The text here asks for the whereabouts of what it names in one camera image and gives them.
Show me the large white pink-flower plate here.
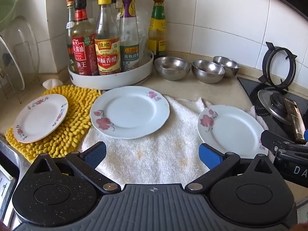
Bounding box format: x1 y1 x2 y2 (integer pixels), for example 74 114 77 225
90 86 170 139

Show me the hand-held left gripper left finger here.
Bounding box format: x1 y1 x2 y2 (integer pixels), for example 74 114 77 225
31 141 121 195

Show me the white terry towel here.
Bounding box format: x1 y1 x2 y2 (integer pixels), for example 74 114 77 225
82 94 269 186

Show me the white two-tier condiment rack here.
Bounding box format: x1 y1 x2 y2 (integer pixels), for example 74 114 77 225
66 0 154 87

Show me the stainless steel bowl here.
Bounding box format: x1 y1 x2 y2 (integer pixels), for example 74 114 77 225
192 60 226 84
154 56 192 81
213 56 240 78

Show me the yellow chenille mat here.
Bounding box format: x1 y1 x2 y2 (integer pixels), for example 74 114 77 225
5 85 103 163

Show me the brown ribbed object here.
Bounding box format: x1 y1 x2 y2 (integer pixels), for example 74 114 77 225
282 98 306 143

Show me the medium white pink-flower plate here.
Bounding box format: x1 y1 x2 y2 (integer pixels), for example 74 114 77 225
197 105 269 159

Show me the black pan support ring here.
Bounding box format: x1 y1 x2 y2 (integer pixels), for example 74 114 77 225
258 42 298 93

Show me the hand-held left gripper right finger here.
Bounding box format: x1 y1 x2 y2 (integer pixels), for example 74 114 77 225
185 143 273 194

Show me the black glass gas stove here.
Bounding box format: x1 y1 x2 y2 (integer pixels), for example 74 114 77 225
237 76 308 141

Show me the wire dish rack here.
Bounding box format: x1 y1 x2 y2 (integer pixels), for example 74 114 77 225
0 42 42 99

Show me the yellow-label green-neck bottle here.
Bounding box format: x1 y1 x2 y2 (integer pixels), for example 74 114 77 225
148 0 167 59

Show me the steel stove burner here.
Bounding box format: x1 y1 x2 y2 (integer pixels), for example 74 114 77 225
257 89 297 126

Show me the red-cap bottle with white label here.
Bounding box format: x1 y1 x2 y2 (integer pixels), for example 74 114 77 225
66 0 76 71

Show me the green plastic bowl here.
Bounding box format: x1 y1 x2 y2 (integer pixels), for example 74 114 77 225
0 0 19 33

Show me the red-label soy sauce bottle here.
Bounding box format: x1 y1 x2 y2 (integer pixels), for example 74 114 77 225
70 0 97 76

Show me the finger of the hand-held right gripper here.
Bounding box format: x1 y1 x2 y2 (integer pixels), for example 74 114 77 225
260 130 308 153
276 149 308 161

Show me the small plate with colourful flowers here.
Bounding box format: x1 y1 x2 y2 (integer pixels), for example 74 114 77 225
13 93 69 143

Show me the white garlic bulb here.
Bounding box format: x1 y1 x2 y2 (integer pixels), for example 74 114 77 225
43 79 59 88

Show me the yellow-cap vinegar bottle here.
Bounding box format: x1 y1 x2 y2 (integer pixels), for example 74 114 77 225
94 0 121 75

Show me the clear glass lid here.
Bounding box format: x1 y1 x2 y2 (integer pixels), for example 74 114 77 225
10 15 40 83

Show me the steel sink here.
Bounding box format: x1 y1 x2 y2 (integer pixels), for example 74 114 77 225
0 133 34 225

